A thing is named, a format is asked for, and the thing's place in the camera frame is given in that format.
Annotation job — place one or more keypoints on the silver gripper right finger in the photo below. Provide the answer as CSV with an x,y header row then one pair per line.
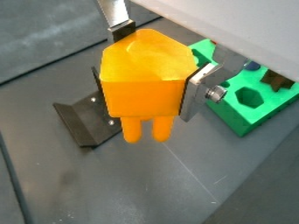
x,y
204,84

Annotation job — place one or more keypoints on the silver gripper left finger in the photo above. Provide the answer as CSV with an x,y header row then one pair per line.
x,y
121,24

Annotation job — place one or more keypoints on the yellow three prong block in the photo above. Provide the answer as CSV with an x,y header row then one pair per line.
x,y
144,71

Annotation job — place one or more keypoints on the green shape sorting board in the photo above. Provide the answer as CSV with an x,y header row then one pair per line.
x,y
252,102

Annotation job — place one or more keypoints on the blue round block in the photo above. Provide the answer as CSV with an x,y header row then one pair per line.
x,y
253,66

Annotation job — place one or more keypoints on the dark brown star block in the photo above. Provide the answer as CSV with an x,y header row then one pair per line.
x,y
277,80

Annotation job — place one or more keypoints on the black angled metal bracket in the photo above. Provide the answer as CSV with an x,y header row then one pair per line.
x,y
88,120

